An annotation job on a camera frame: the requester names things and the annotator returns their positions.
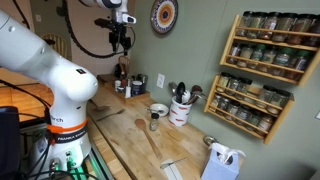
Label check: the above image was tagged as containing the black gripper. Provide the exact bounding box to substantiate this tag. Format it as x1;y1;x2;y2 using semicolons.
108;22;132;57

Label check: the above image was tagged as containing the brown wooden spoon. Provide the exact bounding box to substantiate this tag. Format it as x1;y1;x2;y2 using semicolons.
190;84;204;95

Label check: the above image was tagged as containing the pale blue paper carton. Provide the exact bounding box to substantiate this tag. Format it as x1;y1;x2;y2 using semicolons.
200;142;247;180

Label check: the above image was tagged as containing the long wooden spoon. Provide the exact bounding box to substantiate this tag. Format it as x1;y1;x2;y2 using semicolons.
134;118;163;160

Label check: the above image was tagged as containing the small wooden spreader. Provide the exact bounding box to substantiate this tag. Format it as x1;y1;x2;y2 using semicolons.
165;128;185;143

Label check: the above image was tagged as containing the metal fork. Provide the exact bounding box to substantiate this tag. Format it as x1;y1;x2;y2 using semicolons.
160;156;189;170
88;99;111;113

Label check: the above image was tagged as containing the white wall outlet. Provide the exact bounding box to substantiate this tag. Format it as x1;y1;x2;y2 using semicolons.
156;73;166;90

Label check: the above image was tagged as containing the wooden chair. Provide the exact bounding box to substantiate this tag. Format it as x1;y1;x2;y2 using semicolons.
40;32;72;62

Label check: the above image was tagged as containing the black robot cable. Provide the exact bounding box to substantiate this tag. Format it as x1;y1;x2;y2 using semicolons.
61;0;136;60

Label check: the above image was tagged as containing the small glass spice bottle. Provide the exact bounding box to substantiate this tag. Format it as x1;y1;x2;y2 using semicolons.
149;112;160;132

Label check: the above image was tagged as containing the white utensil crock orange print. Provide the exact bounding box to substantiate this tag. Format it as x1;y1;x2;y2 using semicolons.
168;95;193;127

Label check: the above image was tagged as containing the wooden wall spice rack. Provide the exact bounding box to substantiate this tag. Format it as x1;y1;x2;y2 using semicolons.
203;73;296;145
219;13;320;88

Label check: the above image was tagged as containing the small metal dish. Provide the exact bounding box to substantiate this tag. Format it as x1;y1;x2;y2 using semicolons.
203;134;219;147

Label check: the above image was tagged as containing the small white bowl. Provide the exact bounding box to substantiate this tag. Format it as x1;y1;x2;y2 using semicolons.
148;103;170;118

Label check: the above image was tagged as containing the black spatula utensil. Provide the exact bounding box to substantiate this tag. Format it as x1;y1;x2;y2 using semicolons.
175;81;186;104

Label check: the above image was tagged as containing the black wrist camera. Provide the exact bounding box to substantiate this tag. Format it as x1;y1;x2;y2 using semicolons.
94;18;116;30

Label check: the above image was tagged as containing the black monitor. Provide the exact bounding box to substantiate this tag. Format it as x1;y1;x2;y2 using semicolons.
0;105;22;180

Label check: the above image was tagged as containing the steel pepper mill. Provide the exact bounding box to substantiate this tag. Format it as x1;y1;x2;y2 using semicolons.
141;73;149;95

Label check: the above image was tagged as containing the glass spice jar green lid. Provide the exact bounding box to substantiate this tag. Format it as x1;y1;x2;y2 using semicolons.
286;49;313;81
271;47;296;77
249;44;267;70

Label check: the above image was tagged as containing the glass spice jar black lid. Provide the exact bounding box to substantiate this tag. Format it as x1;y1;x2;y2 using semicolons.
217;72;233;93
237;44;255;68
225;100;242;121
237;10;254;37
304;14;320;48
248;11;268;39
245;109;263;131
234;104;253;126
216;96;232;113
288;13;317;46
209;94;223;109
257;114;275;136
226;75;242;97
268;88;292;115
258;84;277;108
261;11;281;41
234;77;254;101
273;13;298;43
228;42;243;65
259;45;280;74

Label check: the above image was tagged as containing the metal ladle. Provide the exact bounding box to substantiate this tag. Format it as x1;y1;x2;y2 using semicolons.
168;81;178;97

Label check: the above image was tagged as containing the colourful decorative wall plate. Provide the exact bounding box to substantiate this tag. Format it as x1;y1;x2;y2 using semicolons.
149;0;179;35

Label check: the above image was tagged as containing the wooden spice tray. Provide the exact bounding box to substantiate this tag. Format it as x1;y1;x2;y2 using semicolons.
97;73;151;104

